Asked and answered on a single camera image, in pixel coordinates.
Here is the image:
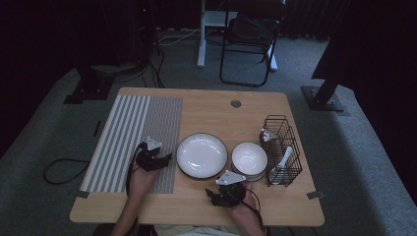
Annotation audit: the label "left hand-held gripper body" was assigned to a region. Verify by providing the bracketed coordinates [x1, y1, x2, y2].
[135, 136, 165, 172]

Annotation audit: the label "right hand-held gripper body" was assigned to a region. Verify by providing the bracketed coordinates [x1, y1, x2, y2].
[215, 170, 247, 208]

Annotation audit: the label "black wire basket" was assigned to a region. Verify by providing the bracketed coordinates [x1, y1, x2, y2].
[259, 114, 303, 189]

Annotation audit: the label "person's left hand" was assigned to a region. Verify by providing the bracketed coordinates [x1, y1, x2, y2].
[127, 162, 161, 199]

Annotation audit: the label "person's right hand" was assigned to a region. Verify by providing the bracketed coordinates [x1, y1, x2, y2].
[229, 183, 264, 227]

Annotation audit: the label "person's light clothing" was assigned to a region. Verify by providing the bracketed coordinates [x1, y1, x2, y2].
[153, 224, 244, 236]

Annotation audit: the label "striped woven placemat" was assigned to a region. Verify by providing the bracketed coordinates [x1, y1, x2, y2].
[79, 94, 184, 195]

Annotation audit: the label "white ceramic spoon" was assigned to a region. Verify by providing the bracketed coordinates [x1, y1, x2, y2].
[268, 146, 294, 186]

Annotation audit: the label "black stand base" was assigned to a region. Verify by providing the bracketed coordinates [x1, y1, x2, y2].
[63, 65, 116, 105]

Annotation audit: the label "grey round stand base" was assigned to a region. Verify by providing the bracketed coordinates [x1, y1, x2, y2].
[91, 62, 149, 78]

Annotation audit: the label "dark bag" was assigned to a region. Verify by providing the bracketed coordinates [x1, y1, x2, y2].
[229, 14, 279, 43]

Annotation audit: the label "black folding chair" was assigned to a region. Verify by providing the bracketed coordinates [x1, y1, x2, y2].
[218, 0, 288, 88]

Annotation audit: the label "dark curtain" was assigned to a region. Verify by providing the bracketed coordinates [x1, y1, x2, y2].
[311, 0, 417, 198]

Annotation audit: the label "left hand-held gripper cable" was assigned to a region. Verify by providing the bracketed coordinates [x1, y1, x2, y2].
[125, 142, 147, 198]

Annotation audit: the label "hand-held gripper cable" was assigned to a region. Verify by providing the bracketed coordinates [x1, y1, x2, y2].
[240, 188, 265, 227]
[125, 142, 147, 198]

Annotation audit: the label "right hand-held gripper cable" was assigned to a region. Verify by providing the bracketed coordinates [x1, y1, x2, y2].
[240, 188, 265, 227]

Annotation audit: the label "black floor cables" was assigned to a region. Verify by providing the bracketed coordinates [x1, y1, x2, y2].
[141, 38, 166, 89]

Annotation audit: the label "looped black floor cable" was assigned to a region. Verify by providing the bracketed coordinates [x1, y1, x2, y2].
[43, 158, 91, 185]

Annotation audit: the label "white floor cable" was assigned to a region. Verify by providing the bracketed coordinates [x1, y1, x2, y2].
[156, 29, 201, 47]

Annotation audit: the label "black stand with base plate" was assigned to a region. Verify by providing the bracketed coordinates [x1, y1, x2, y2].
[301, 78, 346, 112]

